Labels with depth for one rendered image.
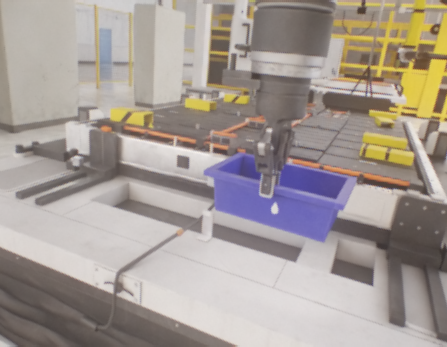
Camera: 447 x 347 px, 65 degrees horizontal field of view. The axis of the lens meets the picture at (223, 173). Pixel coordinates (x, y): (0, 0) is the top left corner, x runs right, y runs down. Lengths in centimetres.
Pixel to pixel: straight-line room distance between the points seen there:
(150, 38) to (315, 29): 754
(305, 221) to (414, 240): 50
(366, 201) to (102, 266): 68
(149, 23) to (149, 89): 133
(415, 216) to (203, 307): 58
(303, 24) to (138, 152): 88
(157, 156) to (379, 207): 70
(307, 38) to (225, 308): 49
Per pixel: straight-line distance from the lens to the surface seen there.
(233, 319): 70
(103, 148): 131
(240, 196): 60
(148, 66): 801
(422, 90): 1193
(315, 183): 68
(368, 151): 127
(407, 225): 102
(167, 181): 122
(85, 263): 86
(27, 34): 573
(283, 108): 50
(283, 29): 48
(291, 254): 104
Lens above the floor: 129
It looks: 19 degrees down
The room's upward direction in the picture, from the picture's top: 5 degrees clockwise
